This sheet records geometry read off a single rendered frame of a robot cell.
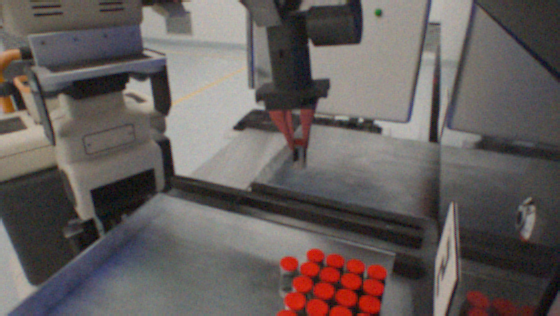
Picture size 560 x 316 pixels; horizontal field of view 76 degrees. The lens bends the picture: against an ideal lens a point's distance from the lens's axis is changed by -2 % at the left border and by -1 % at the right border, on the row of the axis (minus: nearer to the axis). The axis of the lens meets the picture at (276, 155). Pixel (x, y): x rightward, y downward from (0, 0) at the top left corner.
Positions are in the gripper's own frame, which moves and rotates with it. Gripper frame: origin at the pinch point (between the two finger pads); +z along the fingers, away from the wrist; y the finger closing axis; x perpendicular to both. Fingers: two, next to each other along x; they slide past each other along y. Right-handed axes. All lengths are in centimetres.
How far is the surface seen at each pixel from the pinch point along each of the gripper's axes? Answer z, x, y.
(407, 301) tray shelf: 11.5, -19.1, 14.2
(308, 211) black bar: 7.6, -7.2, 1.7
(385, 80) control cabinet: 5, 55, 16
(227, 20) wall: 8, 558, -209
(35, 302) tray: 4.3, -29.7, -23.5
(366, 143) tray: 8.6, 19.4, 10.1
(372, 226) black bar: 8.8, -8.8, 10.6
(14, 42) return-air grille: -7, 365, -445
